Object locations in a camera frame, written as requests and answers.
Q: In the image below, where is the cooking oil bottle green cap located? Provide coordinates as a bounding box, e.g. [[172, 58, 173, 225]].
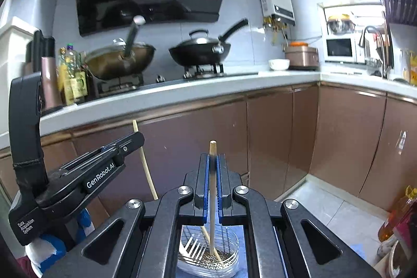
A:
[[66, 43, 88, 103]]

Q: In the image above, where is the white microwave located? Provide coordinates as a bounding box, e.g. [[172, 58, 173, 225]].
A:
[[325, 36, 358, 63]]

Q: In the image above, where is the black wok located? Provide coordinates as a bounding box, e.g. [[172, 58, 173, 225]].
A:
[[168, 18, 250, 67]]

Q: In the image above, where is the white bowl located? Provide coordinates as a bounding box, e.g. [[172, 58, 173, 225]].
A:
[[268, 58, 290, 71]]

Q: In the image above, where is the large cooking oil bottle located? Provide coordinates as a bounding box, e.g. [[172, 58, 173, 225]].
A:
[[377, 185, 417, 243]]

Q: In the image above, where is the brown rice cooker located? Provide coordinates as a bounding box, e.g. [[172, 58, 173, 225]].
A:
[[284, 41, 319, 71]]

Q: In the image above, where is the person's left hand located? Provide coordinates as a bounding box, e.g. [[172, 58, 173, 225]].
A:
[[25, 209, 96, 277]]

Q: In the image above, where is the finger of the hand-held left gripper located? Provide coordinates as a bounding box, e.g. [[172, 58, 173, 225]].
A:
[[100, 131, 146, 165]]

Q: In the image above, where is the clear plastic utensil holder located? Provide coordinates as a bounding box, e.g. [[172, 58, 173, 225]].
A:
[[177, 224, 240, 278]]

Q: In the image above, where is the gas stove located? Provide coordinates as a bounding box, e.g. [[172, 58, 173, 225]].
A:
[[94, 64, 261, 98]]

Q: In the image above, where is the blue towel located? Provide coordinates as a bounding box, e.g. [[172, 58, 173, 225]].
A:
[[176, 224, 249, 278]]

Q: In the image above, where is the kitchen faucet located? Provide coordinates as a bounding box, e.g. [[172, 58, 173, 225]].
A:
[[358, 25, 392, 79]]

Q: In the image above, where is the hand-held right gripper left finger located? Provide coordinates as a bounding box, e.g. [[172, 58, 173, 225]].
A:
[[42, 152, 211, 278]]

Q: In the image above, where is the bronze wok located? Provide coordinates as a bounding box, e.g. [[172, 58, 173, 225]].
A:
[[85, 15, 156, 81]]

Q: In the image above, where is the pink thermos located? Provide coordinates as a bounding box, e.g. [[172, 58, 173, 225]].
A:
[[40, 57, 63, 111]]

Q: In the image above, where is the brown lower cabinet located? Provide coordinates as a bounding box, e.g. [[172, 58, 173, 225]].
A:
[[0, 82, 417, 220]]

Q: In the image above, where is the steel pot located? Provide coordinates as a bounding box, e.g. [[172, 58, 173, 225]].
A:
[[326, 14, 356, 35]]

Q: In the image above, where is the black wok lid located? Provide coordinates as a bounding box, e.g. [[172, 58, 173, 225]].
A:
[[175, 29, 218, 48]]

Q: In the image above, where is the person's left forearm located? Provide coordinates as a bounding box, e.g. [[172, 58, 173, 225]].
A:
[[15, 257, 37, 278]]

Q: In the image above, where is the black thermos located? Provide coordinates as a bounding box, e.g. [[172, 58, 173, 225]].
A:
[[24, 30, 55, 77]]

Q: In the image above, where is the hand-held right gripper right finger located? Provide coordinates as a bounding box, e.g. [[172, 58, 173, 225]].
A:
[[217, 152, 382, 278]]

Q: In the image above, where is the yellow bottle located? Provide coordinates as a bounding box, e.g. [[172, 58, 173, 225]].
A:
[[403, 50, 417, 86]]

